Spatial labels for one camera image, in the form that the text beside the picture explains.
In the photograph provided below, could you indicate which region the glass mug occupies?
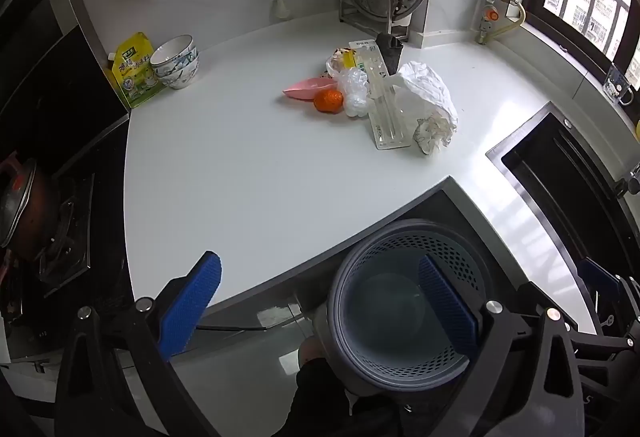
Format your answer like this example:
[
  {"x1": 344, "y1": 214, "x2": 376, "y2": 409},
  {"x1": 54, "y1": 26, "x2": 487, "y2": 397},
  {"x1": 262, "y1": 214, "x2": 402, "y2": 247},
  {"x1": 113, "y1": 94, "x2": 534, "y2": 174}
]
[{"x1": 602, "y1": 63, "x2": 636, "y2": 105}]

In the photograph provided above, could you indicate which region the clear plastic bag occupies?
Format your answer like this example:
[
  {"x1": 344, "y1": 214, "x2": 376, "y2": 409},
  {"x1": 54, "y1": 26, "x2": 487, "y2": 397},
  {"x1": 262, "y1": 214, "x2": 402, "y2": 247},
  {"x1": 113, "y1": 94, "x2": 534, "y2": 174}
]
[{"x1": 336, "y1": 67, "x2": 371, "y2": 118}]

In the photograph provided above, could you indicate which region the blue patterned white bowl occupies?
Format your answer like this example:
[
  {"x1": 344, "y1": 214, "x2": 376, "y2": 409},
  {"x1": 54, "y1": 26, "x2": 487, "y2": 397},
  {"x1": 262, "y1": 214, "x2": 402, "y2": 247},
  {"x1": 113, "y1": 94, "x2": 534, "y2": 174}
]
[
  {"x1": 152, "y1": 49, "x2": 200, "y2": 90},
  {"x1": 150, "y1": 35, "x2": 195, "y2": 68}
]

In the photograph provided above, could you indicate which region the orange tangerine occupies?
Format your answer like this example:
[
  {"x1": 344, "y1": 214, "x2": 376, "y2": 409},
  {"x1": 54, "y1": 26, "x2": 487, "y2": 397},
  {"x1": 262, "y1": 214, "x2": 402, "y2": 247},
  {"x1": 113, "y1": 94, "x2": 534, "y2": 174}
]
[{"x1": 313, "y1": 88, "x2": 345, "y2": 114}]

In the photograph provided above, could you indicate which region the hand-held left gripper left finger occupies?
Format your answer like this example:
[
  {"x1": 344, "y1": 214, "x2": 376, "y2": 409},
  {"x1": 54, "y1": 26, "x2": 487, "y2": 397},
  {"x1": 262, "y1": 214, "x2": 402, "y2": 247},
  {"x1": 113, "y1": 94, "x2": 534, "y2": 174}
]
[{"x1": 55, "y1": 251, "x2": 223, "y2": 437}]

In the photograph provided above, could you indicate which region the black gas stove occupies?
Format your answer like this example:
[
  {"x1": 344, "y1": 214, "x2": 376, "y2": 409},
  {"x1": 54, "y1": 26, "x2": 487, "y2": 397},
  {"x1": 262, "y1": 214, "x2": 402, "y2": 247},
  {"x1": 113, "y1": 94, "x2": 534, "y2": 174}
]
[{"x1": 0, "y1": 117, "x2": 132, "y2": 363}]

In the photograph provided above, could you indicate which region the black fuzzy cloth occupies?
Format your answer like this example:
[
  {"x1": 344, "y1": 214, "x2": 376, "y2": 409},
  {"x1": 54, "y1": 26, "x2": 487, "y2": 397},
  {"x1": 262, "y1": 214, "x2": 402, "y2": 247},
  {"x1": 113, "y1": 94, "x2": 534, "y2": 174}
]
[{"x1": 277, "y1": 357, "x2": 401, "y2": 437}]

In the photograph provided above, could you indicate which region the clear plastic blister pack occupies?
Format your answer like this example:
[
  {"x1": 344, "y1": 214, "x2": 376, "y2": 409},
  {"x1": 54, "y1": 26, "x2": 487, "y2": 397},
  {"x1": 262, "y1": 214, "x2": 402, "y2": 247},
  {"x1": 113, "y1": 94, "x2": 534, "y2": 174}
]
[{"x1": 348, "y1": 39, "x2": 413, "y2": 150}]

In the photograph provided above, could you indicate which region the white paper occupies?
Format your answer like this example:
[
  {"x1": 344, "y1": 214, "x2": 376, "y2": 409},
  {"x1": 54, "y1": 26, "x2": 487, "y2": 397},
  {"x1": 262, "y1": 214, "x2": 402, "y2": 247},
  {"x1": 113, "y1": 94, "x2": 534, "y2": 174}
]
[{"x1": 392, "y1": 61, "x2": 460, "y2": 138}]

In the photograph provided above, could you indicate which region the grey perforated waste basket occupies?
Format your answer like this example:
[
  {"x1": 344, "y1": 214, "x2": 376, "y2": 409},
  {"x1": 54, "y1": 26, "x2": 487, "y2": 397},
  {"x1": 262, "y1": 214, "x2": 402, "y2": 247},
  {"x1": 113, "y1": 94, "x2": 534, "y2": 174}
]
[{"x1": 312, "y1": 218, "x2": 501, "y2": 395}]

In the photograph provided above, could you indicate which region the stained tissue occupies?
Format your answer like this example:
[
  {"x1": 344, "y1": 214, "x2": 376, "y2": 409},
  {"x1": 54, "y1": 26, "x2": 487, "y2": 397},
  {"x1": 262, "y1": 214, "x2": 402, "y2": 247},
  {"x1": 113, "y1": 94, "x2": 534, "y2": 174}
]
[{"x1": 412, "y1": 114, "x2": 453, "y2": 156}]

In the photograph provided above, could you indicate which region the black kitchen sink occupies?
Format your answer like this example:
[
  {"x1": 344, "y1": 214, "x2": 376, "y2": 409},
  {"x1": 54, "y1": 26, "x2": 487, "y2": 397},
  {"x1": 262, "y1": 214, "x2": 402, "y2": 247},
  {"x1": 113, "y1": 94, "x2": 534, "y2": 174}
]
[{"x1": 485, "y1": 101, "x2": 640, "y2": 268}]

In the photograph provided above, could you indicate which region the metal faucet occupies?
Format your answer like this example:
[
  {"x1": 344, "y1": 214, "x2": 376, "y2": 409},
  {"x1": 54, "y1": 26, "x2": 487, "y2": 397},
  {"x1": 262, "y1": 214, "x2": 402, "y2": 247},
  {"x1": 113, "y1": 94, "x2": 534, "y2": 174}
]
[{"x1": 616, "y1": 164, "x2": 640, "y2": 198}]

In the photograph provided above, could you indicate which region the red pot with lid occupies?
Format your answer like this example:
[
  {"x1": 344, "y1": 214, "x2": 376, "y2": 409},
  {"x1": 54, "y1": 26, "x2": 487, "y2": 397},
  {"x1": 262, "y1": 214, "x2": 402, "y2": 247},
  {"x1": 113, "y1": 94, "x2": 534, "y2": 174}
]
[{"x1": 0, "y1": 152, "x2": 61, "y2": 263}]

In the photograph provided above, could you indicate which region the yellow gas hose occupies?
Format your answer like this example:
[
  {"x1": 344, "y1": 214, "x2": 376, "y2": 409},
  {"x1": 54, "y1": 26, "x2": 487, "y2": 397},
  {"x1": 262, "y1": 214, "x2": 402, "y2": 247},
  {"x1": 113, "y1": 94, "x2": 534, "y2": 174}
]
[{"x1": 480, "y1": 0, "x2": 527, "y2": 42}]

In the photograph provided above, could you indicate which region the yellow seasoning pouch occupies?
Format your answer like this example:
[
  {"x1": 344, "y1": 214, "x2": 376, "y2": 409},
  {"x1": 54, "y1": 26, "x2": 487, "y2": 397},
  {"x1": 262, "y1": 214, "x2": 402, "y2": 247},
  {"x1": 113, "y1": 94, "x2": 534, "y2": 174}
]
[{"x1": 104, "y1": 33, "x2": 166, "y2": 110}]

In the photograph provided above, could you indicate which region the red patterned snack wrapper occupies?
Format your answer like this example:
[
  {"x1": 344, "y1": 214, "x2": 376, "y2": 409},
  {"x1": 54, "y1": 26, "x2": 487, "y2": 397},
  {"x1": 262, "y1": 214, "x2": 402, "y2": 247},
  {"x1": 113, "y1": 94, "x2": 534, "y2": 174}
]
[{"x1": 326, "y1": 47, "x2": 358, "y2": 78}]

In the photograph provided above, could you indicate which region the pink leaf-shaped dish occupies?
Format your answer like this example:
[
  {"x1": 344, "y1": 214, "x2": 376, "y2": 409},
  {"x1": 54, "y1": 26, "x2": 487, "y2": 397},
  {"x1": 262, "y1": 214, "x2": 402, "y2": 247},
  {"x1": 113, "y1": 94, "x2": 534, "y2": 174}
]
[{"x1": 283, "y1": 77, "x2": 337, "y2": 102}]

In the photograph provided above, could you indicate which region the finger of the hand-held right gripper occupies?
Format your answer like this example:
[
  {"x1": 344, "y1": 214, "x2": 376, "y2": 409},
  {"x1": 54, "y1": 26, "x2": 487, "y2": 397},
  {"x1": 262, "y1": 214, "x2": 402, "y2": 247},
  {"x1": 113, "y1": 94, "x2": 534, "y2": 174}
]
[
  {"x1": 577, "y1": 258, "x2": 640, "y2": 333},
  {"x1": 517, "y1": 282, "x2": 640, "y2": 370}
]

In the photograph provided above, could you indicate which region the black range hood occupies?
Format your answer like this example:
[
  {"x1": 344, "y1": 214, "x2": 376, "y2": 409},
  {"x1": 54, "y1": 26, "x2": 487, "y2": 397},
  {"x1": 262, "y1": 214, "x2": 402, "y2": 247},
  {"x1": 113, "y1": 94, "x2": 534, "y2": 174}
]
[{"x1": 0, "y1": 0, "x2": 131, "y2": 158}]

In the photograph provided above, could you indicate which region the person's foot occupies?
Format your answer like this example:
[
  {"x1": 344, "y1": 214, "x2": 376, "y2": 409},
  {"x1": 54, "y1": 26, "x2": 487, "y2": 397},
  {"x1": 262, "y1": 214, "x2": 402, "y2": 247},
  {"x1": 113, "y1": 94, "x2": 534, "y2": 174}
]
[{"x1": 297, "y1": 336, "x2": 327, "y2": 368}]

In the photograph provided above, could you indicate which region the black plastic bag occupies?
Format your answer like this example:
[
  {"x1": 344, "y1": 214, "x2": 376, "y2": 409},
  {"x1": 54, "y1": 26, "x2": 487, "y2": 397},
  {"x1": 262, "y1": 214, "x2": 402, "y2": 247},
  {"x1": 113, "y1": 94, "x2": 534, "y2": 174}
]
[{"x1": 376, "y1": 33, "x2": 405, "y2": 72}]

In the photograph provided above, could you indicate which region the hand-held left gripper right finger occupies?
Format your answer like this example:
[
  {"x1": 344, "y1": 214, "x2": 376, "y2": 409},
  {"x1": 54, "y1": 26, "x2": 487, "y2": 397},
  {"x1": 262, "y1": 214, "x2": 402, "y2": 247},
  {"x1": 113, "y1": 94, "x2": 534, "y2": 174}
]
[{"x1": 417, "y1": 254, "x2": 586, "y2": 437}]

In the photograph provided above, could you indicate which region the metal dish rack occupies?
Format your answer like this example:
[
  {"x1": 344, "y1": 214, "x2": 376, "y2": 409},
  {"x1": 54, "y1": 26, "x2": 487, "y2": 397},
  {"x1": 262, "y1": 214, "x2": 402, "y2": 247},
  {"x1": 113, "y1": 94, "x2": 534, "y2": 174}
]
[{"x1": 339, "y1": 0, "x2": 416, "y2": 42}]

